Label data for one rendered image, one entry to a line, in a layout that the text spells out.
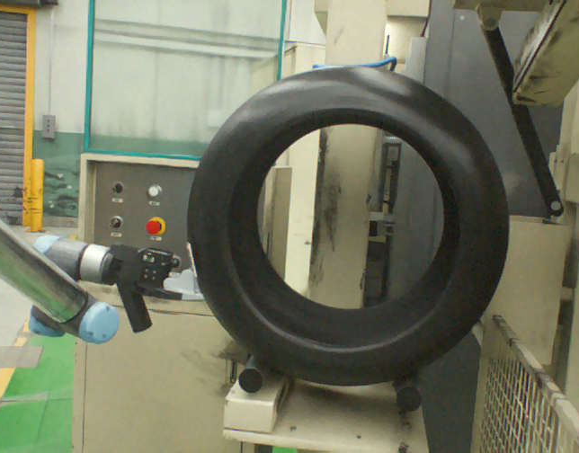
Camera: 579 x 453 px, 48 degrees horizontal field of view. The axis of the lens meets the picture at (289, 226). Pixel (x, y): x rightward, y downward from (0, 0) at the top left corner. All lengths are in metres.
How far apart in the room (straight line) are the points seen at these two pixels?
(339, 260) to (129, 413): 0.84
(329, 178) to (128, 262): 0.49
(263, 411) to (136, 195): 0.91
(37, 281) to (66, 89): 9.01
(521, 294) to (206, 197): 0.70
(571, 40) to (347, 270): 0.67
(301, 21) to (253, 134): 9.60
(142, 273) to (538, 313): 0.82
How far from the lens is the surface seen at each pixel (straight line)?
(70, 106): 10.11
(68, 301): 1.21
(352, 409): 1.37
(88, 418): 2.06
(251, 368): 1.19
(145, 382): 1.96
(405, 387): 1.18
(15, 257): 1.15
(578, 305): 1.51
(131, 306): 1.32
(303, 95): 1.12
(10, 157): 10.24
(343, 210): 1.48
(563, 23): 1.15
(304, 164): 4.55
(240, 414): 1.22
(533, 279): 1.46
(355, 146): 1.48
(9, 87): 10.26
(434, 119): 1.11
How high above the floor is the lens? 1.31
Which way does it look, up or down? 6 degrees down
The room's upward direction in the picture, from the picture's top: 4 degrees clockwise
